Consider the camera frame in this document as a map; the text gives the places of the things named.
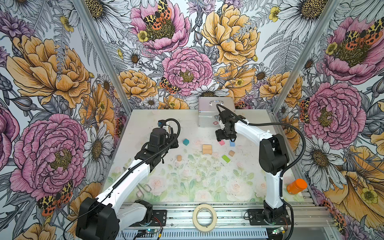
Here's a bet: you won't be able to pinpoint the natural wood rectangular block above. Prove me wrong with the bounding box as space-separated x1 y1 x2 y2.
202 144 213 155

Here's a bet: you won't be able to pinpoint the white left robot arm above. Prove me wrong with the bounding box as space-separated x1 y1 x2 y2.
75 118 181 240

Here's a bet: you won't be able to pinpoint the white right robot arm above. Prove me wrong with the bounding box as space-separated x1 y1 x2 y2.
216 111 289 224

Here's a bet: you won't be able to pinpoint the green wood block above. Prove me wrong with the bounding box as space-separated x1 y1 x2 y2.
222 155 231 163

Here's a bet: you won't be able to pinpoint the teal wood cube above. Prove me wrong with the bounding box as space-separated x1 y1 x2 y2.
183 139 190 146

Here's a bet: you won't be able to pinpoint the silver aluminium first aid case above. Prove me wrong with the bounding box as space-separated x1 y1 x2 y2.
198 97 235 128

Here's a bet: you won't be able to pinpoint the metal scissors tongs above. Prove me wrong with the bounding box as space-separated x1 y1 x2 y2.
136 184 152 200

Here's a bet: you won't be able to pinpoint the orange pill bottle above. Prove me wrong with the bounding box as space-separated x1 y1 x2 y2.
287 179 308 195

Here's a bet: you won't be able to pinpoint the masking tape roll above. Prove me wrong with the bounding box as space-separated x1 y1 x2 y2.
192 204 218 233

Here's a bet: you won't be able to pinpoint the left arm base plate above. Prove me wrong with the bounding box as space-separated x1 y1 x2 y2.
143 210 168 227

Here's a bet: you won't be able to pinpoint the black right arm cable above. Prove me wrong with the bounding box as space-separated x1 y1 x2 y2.
215 103 307 240

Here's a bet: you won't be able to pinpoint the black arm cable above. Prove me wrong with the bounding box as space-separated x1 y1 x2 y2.
62 118 181 240
215 103 307 240

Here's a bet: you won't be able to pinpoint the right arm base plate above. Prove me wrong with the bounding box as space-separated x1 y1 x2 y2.
243 209 291 226

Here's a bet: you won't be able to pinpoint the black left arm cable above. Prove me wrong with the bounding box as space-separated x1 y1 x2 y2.
62 118 181 240

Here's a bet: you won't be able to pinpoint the aluminium corner frame post left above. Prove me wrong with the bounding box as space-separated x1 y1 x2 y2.
74 1 133 117

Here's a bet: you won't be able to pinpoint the aluminium corner frame post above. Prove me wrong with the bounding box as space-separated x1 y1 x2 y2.
272 0 341 114
74 1 133 117

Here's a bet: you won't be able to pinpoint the aluminium corner frame post right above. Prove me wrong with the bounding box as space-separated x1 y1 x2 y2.
272 0 341 114

